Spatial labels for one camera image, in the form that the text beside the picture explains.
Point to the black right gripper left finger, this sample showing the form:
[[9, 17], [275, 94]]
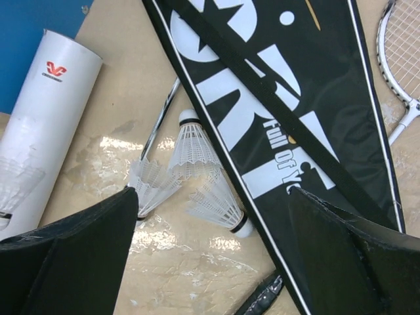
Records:
[[74, 265]]

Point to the white shuttlecock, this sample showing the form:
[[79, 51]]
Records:
[[153, 185], [193, 154], [214, 202]]

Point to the white shuttlecock tube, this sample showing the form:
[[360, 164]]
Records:
[[41, 128]]

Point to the blue shelf unit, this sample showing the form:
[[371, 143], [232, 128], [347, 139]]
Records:
[[22, 26]]

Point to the black racket cover bag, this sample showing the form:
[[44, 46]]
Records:
[[285, 92]]

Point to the white badminton racket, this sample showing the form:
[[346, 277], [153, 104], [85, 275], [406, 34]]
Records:
[[398, 57]]

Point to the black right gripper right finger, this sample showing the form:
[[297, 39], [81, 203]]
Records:
[[353, 265]]

